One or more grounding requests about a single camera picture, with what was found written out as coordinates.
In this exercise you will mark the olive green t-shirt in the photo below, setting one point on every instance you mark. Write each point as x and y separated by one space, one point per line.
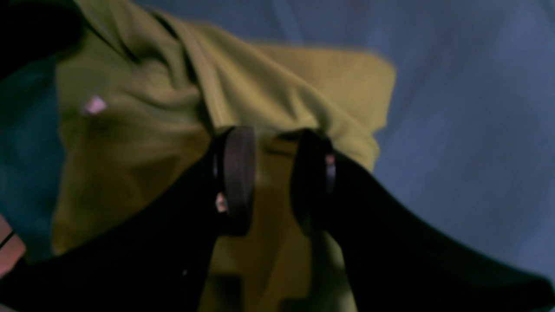
141 97

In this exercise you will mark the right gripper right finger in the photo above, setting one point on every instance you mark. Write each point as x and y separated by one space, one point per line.
395 262

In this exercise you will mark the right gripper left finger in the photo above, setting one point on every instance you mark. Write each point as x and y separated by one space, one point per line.
156 261

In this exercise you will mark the blue table cloth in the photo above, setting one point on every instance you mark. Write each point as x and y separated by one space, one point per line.
468 142

